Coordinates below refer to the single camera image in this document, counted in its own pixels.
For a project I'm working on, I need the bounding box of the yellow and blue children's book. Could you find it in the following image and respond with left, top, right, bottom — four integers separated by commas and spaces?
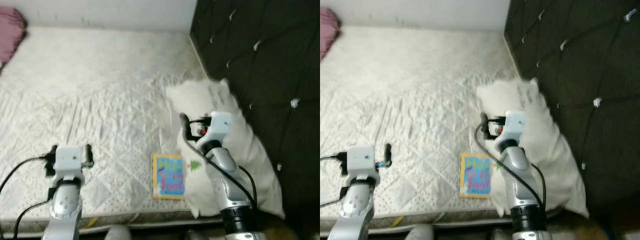
459, 152, 493, 199
151, 153, 187, 201

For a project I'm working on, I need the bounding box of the white pillow with green tree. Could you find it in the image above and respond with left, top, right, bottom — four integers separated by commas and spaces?
165, 77, 286, 221
475, 77, 591, 218

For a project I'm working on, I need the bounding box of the purple blanket with cartoon print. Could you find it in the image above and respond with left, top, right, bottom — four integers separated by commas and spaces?
0, 7, 28, 71
320, 7, 341, 61

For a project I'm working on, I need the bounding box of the white quilted mattress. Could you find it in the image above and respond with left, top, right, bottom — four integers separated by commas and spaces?
0, 26, 231, 233
320, 26, 531, 228

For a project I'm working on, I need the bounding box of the silver left robot leg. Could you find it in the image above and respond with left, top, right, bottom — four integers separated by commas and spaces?
402, 223, 436, 240
102, 225, 133, 240

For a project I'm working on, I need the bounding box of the black tufted headboard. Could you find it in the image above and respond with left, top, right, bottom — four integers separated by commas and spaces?
190, 0, 321, 221
504, 0, 640, 221

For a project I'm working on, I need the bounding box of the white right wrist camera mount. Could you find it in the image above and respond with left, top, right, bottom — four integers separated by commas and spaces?
195, 111, 233, 156
495, 111, 531, 153

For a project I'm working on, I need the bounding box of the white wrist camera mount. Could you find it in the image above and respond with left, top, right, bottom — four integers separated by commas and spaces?
52, 146, 83, 180
195, 111, 233, 156
495, 111, 531, 153
346, 145, 378, 177

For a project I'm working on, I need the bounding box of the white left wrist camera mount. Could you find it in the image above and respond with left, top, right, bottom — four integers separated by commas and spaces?
52, 146, 83, 180
346, 145, 378, 177

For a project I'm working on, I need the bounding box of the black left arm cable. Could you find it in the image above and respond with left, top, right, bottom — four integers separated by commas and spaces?
320, 152, 348, 211
0, 157, 53, 240

